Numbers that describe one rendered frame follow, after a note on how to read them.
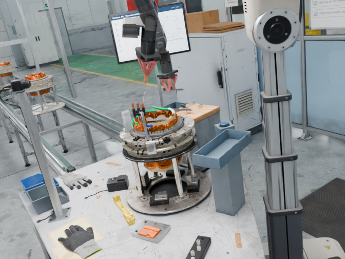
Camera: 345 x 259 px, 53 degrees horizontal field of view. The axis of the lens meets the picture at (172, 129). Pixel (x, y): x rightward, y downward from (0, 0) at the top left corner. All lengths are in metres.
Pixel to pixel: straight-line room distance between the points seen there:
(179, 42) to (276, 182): 1.31
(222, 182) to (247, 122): 2.70
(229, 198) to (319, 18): 2.44
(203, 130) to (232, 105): 2.14
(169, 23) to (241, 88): 1.58
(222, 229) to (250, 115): 2.78
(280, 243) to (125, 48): 1.58
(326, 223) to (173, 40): 1.63
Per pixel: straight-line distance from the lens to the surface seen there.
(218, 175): 1.33
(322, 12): 3.50
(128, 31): 1.32
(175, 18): 2.51
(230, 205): 1.38
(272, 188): 1.57
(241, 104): 3.88
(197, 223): 1.39
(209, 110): 1.70
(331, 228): 2.64
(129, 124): 1.49
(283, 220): 1.66
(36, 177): 1.99
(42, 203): 1.72
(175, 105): 1.94
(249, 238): 1.29
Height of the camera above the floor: 1.58
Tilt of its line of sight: 20 degrees down
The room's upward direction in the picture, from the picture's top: 10 degrees counter-clockwise
